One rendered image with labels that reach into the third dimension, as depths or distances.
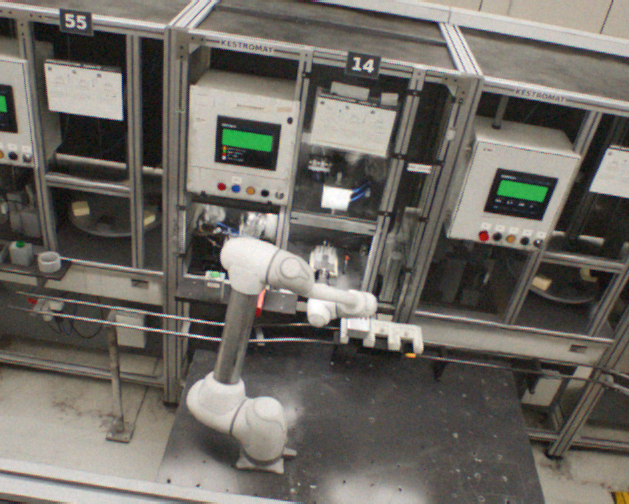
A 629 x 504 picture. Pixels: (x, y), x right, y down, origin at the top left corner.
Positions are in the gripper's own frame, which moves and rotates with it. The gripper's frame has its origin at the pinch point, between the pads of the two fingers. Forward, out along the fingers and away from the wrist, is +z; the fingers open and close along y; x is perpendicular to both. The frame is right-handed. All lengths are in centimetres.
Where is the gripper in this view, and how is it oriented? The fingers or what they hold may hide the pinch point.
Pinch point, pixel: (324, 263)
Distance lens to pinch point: 288.5
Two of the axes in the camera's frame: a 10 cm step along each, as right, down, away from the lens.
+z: 0.7, -5.6, 8.3
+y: 1.4, -8.1, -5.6
